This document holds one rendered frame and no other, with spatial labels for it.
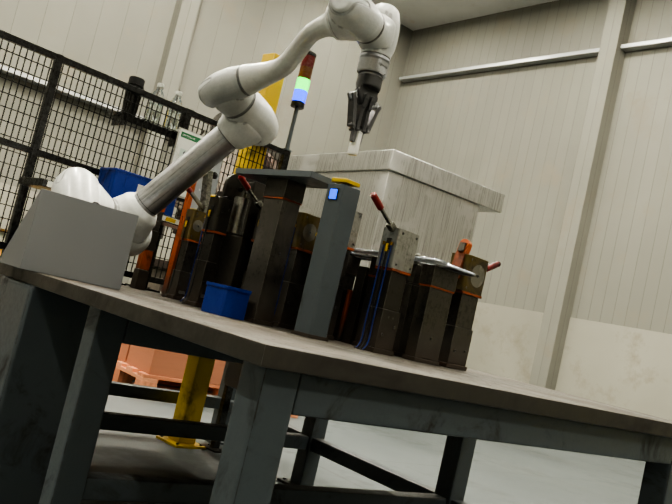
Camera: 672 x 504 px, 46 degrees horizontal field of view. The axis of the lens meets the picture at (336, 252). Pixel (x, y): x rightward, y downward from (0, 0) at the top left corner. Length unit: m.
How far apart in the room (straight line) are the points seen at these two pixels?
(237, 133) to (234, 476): 1.48
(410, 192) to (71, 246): 4.80
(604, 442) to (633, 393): 9.59
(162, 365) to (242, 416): 3.83
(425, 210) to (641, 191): 5.81
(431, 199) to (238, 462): 5.85
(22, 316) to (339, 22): 1.23
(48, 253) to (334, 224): 0.87
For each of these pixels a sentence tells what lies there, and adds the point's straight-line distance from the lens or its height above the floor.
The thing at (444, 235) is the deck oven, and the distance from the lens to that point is 7.27.
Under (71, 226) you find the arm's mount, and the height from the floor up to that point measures 0.86.
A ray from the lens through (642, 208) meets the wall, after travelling 12.30.
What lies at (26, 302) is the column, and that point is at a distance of 2.47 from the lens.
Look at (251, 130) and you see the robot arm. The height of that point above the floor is 1.31.
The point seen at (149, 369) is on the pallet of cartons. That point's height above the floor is 0.18.
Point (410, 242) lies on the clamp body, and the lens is 2.29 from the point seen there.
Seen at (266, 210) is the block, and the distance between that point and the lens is 2.45.
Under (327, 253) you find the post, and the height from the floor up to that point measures 0.94.
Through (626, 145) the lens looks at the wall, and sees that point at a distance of 12.78.
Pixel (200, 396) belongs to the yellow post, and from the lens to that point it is 3.99.
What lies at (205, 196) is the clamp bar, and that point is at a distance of 3.11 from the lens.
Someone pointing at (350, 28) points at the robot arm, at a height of 1.54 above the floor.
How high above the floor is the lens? 0.77
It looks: 5 degrees up
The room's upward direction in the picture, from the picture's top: 13 degrees clockwise
